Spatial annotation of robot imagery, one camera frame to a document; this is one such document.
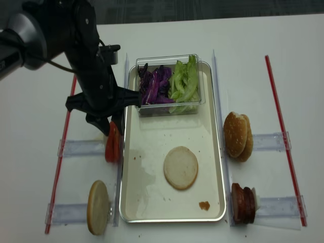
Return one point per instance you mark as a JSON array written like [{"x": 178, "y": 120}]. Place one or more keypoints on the tomato slice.
[
  {"x": 109, "y": 149},
  {"x": 116, "y": 143}
]

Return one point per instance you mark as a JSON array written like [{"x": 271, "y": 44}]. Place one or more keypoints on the front sesame bun top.
[{"x": 235, "y": 134}]

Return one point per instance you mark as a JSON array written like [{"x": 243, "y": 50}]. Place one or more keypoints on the bottom bun on tray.
[{"x": 180, "y": 168}]

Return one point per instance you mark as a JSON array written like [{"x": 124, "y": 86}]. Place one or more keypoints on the clear plastic salad container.
[{"x": 168, "y": 61}]

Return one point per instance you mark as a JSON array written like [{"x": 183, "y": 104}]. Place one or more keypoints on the lower left acrylic holder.
[{"x": 63, "y": 214}]

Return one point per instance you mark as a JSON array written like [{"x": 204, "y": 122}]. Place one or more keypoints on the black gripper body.
[{"x": 100, "y": 96}]

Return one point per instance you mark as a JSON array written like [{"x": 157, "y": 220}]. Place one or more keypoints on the left red tape strip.
[{"x": 59, "y": 162}]

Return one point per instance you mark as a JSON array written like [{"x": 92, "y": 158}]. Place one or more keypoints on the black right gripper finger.
[{"x": 119, "y": 120}]

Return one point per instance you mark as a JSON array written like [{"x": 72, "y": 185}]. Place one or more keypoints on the upright bun half left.
[{"x": 97, "y": 208}]

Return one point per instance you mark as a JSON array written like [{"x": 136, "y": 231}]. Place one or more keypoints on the upper right acrylic holder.
[{"x": 272, "y": 142}]

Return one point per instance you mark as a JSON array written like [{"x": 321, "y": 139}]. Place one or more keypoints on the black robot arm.
[{"x": 43, "y": 31}]

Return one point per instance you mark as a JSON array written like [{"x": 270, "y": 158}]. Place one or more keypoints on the sesame bun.
[
  {"x": 244, "y": 156},
  {"x": 235, "y": 134}
]

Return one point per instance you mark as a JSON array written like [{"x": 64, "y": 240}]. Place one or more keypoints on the red tape strip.
[
  {"x": 302, "y": 211},
  {"x": 59, "y": 162}
]

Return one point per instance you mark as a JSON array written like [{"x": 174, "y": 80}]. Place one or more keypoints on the rear meat patty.
[{"x": 250, "y": 206}]

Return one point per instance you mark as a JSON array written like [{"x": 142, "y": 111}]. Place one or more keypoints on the rear sesame bun top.
[{"x": 244, "y": 156}]

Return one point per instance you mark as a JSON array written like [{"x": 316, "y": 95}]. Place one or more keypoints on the upper left acrylic holder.
[{"x": 70, "y": 148}]

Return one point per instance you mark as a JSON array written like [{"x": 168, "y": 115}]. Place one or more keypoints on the green lettuce leaves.
[{"x": 184, "y": 86}]

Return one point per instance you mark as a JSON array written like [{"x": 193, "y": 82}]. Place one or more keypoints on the sauce crumb on tray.
[{"x": 204, "y": 205}]

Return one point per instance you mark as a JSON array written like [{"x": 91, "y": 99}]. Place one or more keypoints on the lower right acrylic holder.
[{"x": 282, "y": 212}]

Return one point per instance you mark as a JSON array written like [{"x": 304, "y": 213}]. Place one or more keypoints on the white pusher block right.
[{"x": 256, "y": 199}]

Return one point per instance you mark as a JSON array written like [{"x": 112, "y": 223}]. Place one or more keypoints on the purple cabbage leaves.
[{"x": 154, "y": 86}]

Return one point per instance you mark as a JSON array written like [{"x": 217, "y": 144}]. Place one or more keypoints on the acrylic holder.
[
  {"x": 63, "y": 214},
  {"x": 70, "y": 148},
  {"x": 272, "y": 142},
  {"x": 282, "y": 212}
]

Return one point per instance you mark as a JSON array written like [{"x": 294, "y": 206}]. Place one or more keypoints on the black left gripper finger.
[{"x": 101, "y": 123}]

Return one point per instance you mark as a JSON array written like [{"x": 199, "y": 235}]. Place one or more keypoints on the white metal tray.
[{"x": 145, "y": 194}]

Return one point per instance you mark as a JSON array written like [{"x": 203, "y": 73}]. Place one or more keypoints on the right red tape strip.
[{"x": 302, "y": 211}]

